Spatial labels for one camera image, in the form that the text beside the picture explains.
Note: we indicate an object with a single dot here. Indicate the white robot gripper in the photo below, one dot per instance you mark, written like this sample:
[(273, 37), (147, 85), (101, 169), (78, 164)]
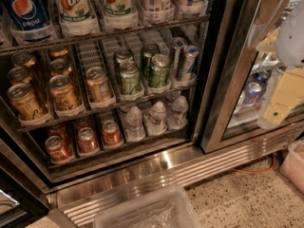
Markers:
[(292, 38)]

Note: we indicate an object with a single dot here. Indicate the right clear water bottle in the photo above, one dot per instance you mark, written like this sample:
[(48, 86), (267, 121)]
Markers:
[(177, 117)]

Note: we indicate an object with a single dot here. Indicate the clear water bottle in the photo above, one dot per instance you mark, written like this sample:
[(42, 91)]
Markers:
[(134, 124), (177, 117), (155, 119)]

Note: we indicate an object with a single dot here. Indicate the middle clear water bottle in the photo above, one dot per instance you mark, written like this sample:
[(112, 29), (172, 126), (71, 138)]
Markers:
[(155, 119)]

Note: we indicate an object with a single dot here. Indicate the white label bottle on shelf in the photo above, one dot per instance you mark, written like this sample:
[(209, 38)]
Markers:
[(155, 10)]

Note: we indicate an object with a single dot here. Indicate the left clear water bottle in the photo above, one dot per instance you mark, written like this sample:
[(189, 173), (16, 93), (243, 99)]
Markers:
[(134, 124)]

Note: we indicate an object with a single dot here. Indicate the right 7up bottle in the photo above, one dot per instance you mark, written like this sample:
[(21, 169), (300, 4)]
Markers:
[(118, 10)]

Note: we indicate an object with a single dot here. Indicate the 7up bottle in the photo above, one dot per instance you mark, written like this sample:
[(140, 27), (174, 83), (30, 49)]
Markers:
[(118, 10), (75, 15)]

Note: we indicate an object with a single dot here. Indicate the stainless steel fridge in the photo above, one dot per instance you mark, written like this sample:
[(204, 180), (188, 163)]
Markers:
[(75, 191)]

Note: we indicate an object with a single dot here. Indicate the left 7up bottle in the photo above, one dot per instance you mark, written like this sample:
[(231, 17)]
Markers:
[(75, 15)]

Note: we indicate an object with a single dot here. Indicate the blue pepsi bottle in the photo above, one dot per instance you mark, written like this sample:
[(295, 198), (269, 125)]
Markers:
[(27, 14)]

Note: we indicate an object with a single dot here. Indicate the blue can behind glass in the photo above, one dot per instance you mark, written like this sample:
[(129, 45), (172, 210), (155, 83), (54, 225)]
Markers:
[(252, 91)]

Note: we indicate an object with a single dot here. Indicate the pink plastic container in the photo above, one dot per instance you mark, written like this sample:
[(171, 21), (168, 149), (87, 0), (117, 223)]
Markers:
[(293, 165)]

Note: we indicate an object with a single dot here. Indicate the silver slim can back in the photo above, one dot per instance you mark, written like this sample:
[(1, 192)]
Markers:
[(176, 47)]

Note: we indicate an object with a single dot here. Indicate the green can front right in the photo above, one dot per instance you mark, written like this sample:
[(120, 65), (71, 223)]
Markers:
[(158, 72)]

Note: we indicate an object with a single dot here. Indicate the green can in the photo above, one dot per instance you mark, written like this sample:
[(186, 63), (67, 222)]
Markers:
[(158, 72), (147, 52), (130, 78), (122, 54)]

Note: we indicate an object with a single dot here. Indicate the green can back right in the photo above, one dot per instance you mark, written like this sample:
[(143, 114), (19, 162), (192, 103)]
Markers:
[(147, 52)]

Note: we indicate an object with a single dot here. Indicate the green can front left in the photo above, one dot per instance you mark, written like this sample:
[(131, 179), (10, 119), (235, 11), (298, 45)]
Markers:
[(130, 78)]

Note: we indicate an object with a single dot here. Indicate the green can back left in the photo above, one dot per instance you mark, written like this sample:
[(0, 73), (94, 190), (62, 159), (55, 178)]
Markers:
[(122, 54)]

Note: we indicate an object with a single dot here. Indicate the clear plastic bin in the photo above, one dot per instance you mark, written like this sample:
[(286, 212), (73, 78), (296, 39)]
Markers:
[(168, 207)]

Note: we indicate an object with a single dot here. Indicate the red can right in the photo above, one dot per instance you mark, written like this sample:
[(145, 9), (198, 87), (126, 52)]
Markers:
[(111, 134)]

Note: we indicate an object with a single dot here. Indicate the red can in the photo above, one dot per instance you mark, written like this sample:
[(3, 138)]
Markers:
[(57, 149), (111, 134), (82, 123), (87, 140), (58, 129)]

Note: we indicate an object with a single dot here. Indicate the gold can column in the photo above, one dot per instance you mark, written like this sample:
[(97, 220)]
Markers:
[(60, 67), (58, 52), (98, 85), (63, 92)]

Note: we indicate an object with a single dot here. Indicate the red can back middle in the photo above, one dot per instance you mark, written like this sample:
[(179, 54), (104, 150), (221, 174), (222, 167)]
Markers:
[(82, 123)]

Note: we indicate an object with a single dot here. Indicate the red can back left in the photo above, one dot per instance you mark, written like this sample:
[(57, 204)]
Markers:
[(58, 129)]

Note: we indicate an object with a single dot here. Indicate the red can front left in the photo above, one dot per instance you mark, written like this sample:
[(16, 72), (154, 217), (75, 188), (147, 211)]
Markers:
[(57, 149)]

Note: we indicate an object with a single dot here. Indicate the gold can back left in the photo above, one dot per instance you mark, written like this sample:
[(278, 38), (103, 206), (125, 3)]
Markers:
[(24, 59)]

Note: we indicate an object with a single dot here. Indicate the gold can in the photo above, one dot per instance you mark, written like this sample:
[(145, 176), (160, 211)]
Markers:
[(24, 59), (19, 75), (27, 103)]

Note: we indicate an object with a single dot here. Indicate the gold can front left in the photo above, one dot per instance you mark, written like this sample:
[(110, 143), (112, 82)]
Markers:
[(27, 103)]

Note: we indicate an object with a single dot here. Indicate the gold can middle left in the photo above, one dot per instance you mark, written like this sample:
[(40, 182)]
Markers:
[(19, 75)]

